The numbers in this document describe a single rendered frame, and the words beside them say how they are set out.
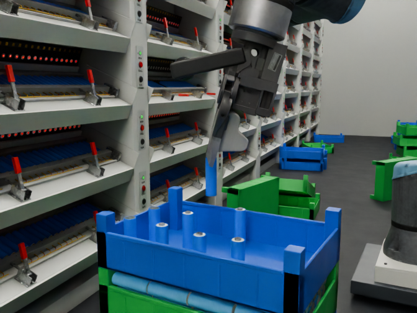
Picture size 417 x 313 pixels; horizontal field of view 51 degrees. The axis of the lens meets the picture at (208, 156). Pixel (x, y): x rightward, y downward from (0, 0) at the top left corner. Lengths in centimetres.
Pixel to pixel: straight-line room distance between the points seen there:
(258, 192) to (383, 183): 84
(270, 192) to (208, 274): 127
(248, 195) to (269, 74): 103
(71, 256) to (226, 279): 69
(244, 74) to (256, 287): 31
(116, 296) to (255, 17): 45
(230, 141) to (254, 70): 11
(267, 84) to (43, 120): 55
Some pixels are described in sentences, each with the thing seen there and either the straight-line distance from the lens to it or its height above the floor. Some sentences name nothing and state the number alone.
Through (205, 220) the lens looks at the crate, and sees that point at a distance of 77.
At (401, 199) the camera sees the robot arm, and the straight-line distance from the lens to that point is 131.
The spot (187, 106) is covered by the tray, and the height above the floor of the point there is 50.
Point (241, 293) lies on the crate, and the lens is 54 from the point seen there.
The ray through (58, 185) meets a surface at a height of 34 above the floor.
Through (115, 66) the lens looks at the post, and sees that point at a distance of 134.
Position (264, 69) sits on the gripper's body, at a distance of 68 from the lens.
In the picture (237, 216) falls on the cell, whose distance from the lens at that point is 69.
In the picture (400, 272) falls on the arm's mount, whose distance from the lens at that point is 127.
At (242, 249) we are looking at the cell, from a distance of 56.
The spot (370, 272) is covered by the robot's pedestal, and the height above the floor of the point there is 6.
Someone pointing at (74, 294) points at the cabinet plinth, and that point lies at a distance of 125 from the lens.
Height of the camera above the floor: 58
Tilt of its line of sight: 9 degrees down
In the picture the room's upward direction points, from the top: straight up
